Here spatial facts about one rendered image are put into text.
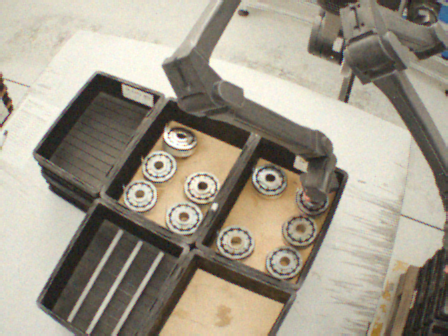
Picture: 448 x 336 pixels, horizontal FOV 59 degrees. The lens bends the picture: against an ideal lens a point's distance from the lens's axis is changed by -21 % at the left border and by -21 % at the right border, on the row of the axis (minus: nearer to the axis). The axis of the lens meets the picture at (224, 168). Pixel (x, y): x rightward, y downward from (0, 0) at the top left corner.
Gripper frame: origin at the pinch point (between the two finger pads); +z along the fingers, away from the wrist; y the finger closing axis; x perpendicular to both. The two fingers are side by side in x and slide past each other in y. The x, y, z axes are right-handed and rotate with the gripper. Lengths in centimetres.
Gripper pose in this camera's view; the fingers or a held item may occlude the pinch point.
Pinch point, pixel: (313, 196)
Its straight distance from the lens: 138.6
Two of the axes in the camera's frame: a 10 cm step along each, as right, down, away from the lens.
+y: 9.7, -2.0, 1.5
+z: -0.3, 5.3, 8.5
